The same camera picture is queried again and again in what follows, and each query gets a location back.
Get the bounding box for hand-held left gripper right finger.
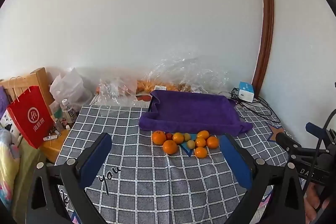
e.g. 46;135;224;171
220;133;306;224

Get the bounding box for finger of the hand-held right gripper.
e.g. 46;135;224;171
305;122;328;140
275;132;327;159

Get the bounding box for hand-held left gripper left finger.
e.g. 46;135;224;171
26;132;113;224

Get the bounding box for purple towel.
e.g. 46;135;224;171
138;90;253;136

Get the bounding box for bagged brown fruits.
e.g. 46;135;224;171
178;82;200;92

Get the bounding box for person's right hand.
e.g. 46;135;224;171
304;182;324;224

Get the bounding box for wooden bedside table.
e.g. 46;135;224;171
41;122;72;165

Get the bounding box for clear water bottle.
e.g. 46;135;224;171
61;99;77;124

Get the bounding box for grey checked tablecloth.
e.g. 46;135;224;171
54;105;298;224

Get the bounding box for blue white tissue pack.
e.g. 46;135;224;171
238;81;255;103

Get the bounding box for small clear plastic bag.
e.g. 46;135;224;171
93;74;138;106

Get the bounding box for white plastic bag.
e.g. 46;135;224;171
49;68;93;112

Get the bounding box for red paper bag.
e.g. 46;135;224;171
7;76;55;149

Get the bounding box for colourful blanket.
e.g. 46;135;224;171
0;128;28;215

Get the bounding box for pile of bagged oranges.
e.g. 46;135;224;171
136;78;180;92

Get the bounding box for wooden headboard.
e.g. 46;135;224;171
0;67;55;109

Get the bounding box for large clear plastic bag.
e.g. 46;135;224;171
136;52;229;96

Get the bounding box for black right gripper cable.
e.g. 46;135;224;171
304;108;336;189

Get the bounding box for black cables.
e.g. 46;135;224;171
228;87;282;125

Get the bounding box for brown wooden door frame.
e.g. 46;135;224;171
251;0;275;98

